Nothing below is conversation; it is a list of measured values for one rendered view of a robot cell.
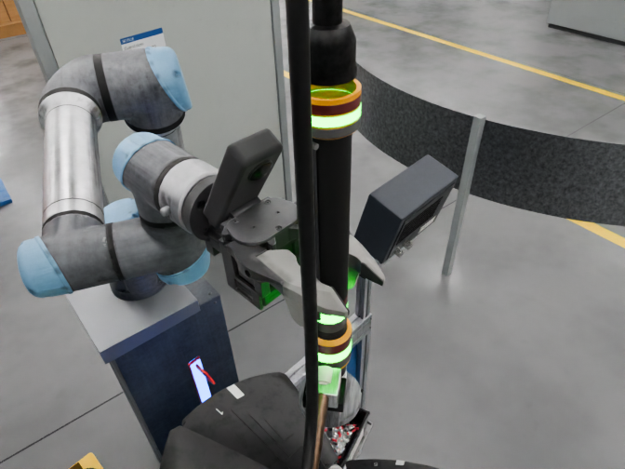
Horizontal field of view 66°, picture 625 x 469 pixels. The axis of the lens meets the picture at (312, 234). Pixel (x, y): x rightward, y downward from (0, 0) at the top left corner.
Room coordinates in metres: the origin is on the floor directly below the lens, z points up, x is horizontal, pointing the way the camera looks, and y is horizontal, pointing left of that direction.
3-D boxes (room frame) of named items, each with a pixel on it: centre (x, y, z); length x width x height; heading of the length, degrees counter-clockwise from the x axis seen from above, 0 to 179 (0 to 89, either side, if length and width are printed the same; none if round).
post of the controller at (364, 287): (0.92, -0.14, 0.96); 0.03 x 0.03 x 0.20; 44
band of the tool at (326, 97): (0.30, -0.01, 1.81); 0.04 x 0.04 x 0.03
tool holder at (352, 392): (0.29, -0.01, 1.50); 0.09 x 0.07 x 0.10; 169
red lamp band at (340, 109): (0.30, -0.01, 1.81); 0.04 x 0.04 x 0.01
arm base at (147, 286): (0.92, 0.47, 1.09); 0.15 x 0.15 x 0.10
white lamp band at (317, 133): (0.30, -0.01, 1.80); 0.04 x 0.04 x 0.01
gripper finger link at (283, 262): (0.28, 0.01, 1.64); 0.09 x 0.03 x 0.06; 35
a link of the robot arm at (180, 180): (0.43, 0.12, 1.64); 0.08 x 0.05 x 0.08; 135
